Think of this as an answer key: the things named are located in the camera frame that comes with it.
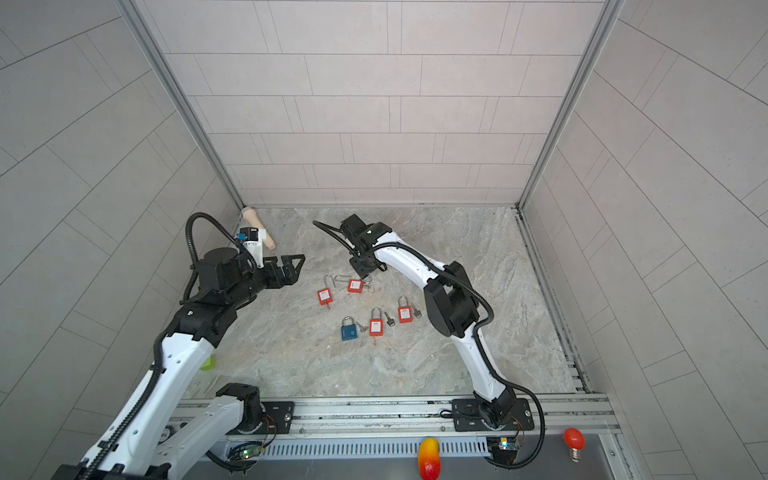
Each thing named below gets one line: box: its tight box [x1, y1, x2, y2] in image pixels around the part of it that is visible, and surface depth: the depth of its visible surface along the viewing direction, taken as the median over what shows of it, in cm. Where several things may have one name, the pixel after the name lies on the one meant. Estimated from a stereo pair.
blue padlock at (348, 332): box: [341, 316, 358, 341], surface depth 86 cm
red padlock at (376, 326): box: [369, 306, 385, 337], surface depth 86 cm
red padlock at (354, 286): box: [334, 274, 365, 294], surface depth 96 cm
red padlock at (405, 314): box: [398, 295, 413, 323], surface depth 89 cm
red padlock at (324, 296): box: [317, 274, 336, 306], surface depth 93 cm
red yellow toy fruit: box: [418, 437, 441, 480], surface depth 65 cm
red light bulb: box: [563, 427, 585, 463], surface depth 68 cm
